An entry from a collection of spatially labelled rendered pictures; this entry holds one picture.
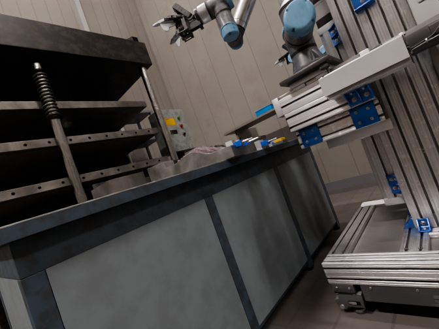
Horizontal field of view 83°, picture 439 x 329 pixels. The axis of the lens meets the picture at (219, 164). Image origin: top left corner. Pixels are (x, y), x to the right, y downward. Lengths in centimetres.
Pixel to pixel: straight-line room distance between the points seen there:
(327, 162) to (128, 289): 326
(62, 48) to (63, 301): 155
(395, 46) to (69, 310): 118
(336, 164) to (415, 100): 252
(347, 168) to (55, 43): 334
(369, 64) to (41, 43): 174
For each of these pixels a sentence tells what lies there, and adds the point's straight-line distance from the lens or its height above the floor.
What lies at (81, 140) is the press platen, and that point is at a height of 125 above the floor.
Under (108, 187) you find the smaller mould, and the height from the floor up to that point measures 85.
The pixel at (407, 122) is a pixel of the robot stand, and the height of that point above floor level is 68.
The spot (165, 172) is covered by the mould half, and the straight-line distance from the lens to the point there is 132.
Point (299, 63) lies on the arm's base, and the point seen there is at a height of 108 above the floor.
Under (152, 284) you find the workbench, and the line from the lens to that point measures 91.
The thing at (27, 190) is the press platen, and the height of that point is 102.
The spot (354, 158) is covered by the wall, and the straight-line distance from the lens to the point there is 366.
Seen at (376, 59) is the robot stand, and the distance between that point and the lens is 100.
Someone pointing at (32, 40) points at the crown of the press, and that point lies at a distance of 195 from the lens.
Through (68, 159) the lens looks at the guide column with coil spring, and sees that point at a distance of 170.
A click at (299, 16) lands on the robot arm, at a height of 120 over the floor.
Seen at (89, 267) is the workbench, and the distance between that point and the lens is 82.
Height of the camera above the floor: 74
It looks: 2 degrees up
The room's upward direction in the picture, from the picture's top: 20 degrees counter-clockwise
